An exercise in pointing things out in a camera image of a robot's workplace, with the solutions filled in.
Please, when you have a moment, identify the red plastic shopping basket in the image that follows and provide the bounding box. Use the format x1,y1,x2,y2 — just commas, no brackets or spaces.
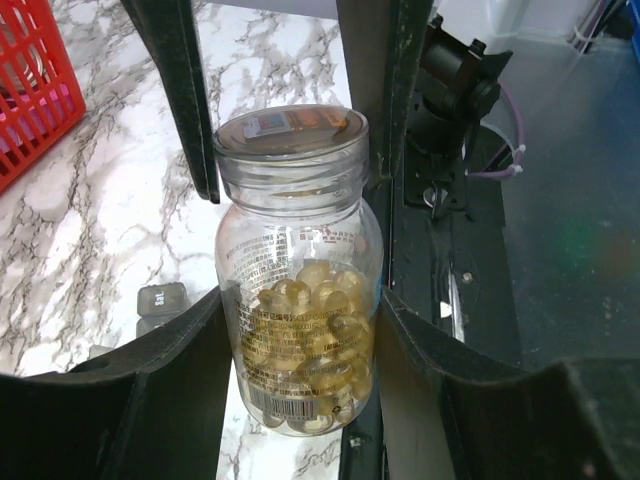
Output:
1,0,86,191

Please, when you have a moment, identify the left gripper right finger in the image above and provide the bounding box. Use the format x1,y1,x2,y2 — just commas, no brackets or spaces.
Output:
379,291,639,479

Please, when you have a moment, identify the clear pill bottle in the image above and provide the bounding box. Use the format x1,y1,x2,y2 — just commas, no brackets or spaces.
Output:
215,104,384,437

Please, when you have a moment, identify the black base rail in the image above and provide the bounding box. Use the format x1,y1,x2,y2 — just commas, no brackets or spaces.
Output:
339,177,522,479

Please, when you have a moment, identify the grey weekly pill organizer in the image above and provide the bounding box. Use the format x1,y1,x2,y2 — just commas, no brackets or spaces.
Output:
88,282,190,359

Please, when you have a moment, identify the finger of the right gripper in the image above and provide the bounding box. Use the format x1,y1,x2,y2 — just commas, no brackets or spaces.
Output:
122,0,220,204

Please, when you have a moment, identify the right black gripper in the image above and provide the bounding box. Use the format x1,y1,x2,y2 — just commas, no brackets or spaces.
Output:
336,0,513,220

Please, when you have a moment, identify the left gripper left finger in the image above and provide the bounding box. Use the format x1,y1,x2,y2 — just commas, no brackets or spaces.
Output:
1,290,231,479

